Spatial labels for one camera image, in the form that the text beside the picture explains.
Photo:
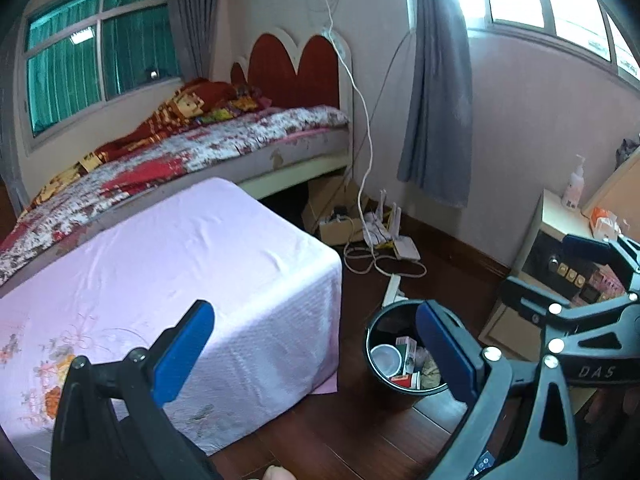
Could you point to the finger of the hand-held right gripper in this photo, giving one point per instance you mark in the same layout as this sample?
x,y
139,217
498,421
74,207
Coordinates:
x,y
530,300
585,246

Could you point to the pink floral tablecloth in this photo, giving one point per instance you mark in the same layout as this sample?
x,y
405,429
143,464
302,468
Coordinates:
x,y
175,260

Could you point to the grey curtain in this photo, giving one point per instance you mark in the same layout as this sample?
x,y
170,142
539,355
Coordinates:
x,y
10,135
195,20
440,110

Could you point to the floral bed sheet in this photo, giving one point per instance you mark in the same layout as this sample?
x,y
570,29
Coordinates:
x,y
240,140

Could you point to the black round trash bin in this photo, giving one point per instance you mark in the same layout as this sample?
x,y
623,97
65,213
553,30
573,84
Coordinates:
x,y
385,389

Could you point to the black safe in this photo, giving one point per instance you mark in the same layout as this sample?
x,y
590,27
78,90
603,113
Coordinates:
x,y
547,265

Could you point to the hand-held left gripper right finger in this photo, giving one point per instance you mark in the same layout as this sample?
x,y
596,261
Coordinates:
x,y
445,355

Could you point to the person's foot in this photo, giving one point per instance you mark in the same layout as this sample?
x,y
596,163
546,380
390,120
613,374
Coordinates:
x,y
277,474

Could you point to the cardboard box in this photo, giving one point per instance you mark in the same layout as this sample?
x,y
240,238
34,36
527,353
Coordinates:
x,y
335,232

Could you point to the white bed with red headboard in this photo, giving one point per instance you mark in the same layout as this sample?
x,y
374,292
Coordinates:
x,y
280,65

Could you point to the blue paper cup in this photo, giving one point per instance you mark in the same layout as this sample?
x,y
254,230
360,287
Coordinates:
x,y
386,361

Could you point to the white router with antennas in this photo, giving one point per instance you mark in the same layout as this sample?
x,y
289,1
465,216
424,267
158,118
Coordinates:
x,y
406,249

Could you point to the beige cloth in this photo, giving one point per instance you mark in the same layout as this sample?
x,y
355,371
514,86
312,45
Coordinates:
x,y
430,370

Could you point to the pink box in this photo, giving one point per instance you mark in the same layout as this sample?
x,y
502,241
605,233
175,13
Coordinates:
x,y
607,280

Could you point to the white power strip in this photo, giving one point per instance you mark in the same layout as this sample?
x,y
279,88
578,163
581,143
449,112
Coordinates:
x,y
392,290

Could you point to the light wooden board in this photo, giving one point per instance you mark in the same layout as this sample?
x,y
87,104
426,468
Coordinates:
x,y
620,195

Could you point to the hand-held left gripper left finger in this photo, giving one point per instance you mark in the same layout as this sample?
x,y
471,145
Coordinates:
x,y
182,350

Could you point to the window with green glass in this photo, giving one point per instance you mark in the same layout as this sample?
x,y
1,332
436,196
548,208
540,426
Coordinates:
x,y
65,85

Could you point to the small red white carton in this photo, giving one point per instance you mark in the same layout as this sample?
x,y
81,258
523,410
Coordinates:
x,y
406,346

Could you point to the red patterned blanket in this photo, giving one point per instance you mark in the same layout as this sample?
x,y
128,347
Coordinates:
x,y
170,120

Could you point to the cream nightstand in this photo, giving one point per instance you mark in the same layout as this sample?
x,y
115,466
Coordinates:
x,y
550,220

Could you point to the pump bottle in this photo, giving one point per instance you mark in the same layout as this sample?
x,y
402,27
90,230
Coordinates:
x,y
572,190

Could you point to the orange white tissue pack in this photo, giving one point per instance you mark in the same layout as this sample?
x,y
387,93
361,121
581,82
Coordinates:
x,y
605,222

